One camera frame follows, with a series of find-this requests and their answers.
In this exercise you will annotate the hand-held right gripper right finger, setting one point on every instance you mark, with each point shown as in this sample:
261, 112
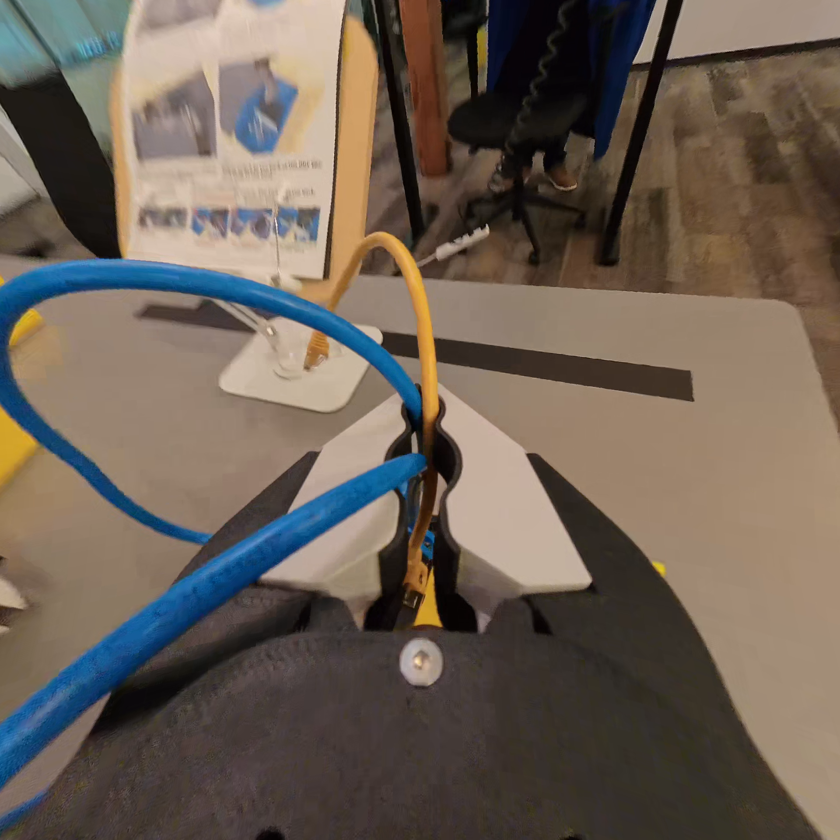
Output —
505, 512

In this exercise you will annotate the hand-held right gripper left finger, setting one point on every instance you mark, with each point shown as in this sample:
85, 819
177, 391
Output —
367, 439

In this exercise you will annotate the black tape strip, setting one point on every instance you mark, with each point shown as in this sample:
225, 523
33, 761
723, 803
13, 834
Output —
177, 315
558, 367

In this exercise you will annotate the white power strip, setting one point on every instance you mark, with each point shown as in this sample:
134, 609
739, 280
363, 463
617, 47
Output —
463, 244

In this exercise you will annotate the clipboard document stand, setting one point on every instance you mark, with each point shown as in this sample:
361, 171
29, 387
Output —
262, 164

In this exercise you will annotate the black metal pole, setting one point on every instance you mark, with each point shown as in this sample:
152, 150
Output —
400, 131
640, 131

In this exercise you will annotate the black office chair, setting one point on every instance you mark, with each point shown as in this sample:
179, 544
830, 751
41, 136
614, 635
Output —
485, 121

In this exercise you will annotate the yellow bin with divider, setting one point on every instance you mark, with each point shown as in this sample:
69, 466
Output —
13, 446

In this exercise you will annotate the blue hanging cloth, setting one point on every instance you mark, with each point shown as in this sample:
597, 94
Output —
623, 65

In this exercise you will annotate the brown wooden post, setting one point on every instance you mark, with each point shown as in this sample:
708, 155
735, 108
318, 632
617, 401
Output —
430, 85

